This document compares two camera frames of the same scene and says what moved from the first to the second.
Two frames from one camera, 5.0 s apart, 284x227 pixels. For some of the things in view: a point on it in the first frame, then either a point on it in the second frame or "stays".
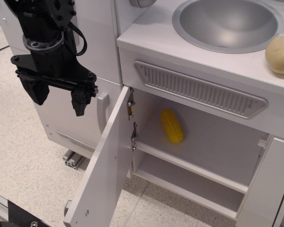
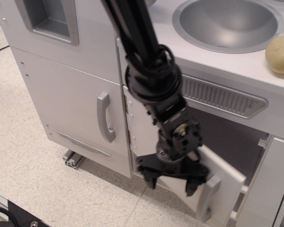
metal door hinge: x=134 y=136 to x=130 y=141
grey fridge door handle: x=102 y=101 stays
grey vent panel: x=223 y=98 stays
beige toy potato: x=279 y=53 stays
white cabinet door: x=262 y=205 stays
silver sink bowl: x=229 y=26 stays
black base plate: x=18 y=217 stays
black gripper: x=57 y=66 to x=150 y=168
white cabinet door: x=97 y=201 to x=217 y=199
